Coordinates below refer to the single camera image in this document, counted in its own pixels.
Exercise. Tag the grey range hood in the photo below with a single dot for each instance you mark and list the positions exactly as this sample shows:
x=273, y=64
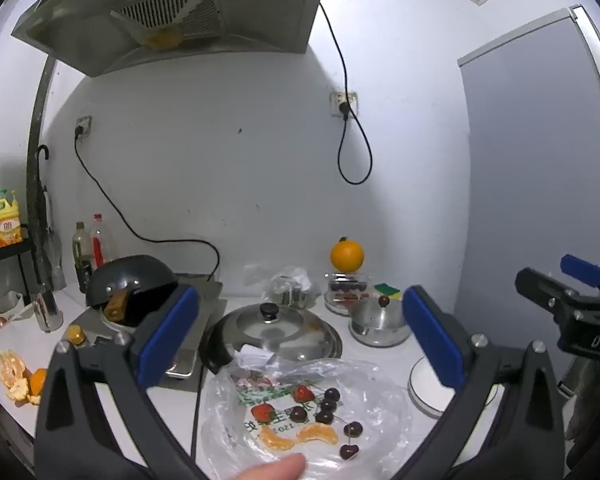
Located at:
x=180, y=10

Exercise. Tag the red capped clear bottle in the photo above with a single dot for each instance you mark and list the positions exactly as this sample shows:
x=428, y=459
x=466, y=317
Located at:
x=99, y=245

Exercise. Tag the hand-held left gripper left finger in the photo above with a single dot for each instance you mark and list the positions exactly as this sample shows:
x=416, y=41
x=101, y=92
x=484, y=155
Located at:
x=170, y=335

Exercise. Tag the white plate dark rim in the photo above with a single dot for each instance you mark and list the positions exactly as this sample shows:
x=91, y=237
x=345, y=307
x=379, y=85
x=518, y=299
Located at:
x=425, y=385

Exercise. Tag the yellow cooking oil bottle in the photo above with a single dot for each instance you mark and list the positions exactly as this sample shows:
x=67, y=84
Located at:
x=7, y=225

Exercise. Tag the orange peel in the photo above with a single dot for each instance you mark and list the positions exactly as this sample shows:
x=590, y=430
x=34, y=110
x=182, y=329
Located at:
x=12, y=372

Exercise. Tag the black folded umbrella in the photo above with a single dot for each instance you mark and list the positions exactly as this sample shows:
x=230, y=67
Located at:
x=44, y=220

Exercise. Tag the partly peeled orange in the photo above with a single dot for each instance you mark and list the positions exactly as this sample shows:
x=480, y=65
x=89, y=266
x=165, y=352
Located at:
x=38, y=382

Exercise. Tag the dark cloth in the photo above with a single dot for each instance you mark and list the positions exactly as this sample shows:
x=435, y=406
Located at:
x=587, y=400

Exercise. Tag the clear printed plastic bag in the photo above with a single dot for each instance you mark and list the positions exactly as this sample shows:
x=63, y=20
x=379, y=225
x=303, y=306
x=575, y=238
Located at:
x=380, y=395

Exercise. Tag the whole orange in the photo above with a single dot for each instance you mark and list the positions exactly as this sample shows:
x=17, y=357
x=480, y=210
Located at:
x=347, y=256

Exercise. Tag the red strawberry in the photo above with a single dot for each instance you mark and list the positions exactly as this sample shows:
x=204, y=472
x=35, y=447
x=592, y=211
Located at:
x=263, y=412
x=302, y=392

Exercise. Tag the white wall socket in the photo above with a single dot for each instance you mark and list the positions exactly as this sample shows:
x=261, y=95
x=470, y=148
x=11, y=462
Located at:
x=84, y=122
x=336, y=100

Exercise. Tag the clear bag with steel cups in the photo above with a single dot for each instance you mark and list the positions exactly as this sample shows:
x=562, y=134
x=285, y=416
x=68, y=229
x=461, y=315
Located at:
x=290, y=290

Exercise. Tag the dark glass bottle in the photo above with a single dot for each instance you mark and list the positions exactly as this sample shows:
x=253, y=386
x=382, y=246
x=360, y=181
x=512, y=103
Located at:
x=81, y=255

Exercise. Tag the black metal shelf rack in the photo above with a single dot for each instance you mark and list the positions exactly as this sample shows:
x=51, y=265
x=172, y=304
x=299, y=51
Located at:
x=5, y=255

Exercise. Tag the steel cup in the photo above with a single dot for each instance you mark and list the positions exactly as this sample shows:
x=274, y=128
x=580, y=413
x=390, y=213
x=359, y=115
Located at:
x=47, y=310

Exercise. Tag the white paper slip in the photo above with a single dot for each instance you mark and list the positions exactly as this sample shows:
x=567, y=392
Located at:
x=255, y=356

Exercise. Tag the steel pan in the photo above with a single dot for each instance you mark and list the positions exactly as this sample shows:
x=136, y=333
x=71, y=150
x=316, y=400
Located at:
x=215, y=355

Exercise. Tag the steel lid black knob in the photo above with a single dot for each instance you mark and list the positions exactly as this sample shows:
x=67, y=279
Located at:
x=290, y=335

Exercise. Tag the orange segment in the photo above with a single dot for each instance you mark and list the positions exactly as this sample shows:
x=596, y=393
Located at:
x=320, y=435
x=276, y=441

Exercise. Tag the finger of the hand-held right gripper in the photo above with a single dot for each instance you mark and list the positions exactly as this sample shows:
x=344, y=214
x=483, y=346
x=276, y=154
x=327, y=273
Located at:
x=545, y=290
x=580, y=264

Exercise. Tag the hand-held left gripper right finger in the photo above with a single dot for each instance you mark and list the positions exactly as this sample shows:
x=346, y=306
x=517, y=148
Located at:
x=432, y=340

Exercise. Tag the green yellow sponge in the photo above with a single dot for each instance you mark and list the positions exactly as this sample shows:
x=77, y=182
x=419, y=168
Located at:
x=386, y=288

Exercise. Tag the steel saucepan lid brown knob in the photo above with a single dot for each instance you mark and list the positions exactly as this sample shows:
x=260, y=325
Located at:
x=380, y=312

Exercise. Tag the small yellow capped jar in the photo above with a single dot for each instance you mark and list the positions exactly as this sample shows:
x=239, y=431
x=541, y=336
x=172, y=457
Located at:
x=75, y=334

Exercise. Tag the clear plastic fruit box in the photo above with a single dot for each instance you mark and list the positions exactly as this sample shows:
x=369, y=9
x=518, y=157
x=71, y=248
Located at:
x=347, y=290

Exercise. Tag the grey refrigerator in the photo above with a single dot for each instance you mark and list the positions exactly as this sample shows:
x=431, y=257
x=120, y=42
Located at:
x=530, y=160

